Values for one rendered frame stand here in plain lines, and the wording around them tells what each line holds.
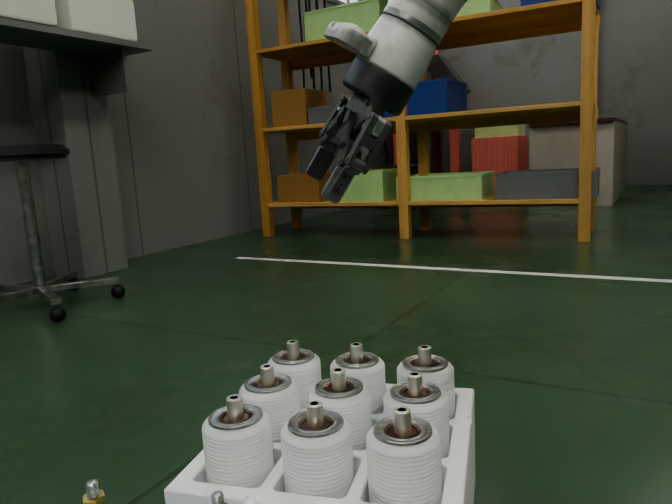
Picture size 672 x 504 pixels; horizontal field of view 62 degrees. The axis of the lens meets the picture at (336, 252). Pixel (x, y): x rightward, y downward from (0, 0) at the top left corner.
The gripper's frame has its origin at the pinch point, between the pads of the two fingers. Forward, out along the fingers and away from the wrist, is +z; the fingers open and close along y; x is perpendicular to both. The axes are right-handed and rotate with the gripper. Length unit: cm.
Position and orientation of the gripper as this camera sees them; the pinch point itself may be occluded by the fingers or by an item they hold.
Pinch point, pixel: (322, 183)
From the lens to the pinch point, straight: 66.0
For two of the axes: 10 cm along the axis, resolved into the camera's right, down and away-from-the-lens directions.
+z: -5.0, 8.3, 2.4
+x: -8.4, -3.9, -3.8
